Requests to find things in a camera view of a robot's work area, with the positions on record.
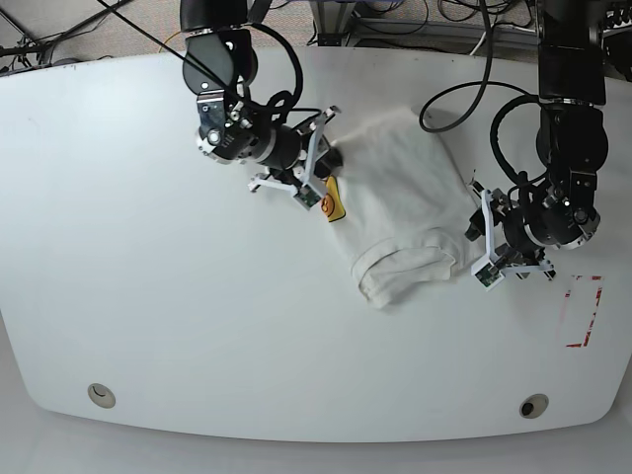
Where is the white printed T-shirt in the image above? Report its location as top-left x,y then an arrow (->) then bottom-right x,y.
320,108 -> 484,309

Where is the aluminium frame stand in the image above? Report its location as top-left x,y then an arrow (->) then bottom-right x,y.
308,1 -> 357,46

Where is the right table cable grommet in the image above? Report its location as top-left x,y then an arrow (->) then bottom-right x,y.
518,394 -> 549,420

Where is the yellow cable on floor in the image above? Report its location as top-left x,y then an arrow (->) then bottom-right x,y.
157,30 -> 187,53

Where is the left table cable grommet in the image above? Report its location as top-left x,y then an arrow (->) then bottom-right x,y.
87,383 -> 117,410

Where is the table cable grommet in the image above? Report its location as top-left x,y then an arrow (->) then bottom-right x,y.
518,394 -> 549,420
87,383 -> 117,410

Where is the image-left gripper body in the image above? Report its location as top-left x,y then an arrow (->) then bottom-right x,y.
256,122 -> 315,183

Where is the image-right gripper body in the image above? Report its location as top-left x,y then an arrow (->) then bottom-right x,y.
493,197 -> 544,267

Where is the red tape rectangle marking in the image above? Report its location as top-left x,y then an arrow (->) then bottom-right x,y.
559,276 -> 604,349

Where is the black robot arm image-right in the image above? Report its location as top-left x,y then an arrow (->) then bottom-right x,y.
465,1 -> 608,274

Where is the image-left white wrist camera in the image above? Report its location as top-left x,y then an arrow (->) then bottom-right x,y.
246,104 -> 343,212

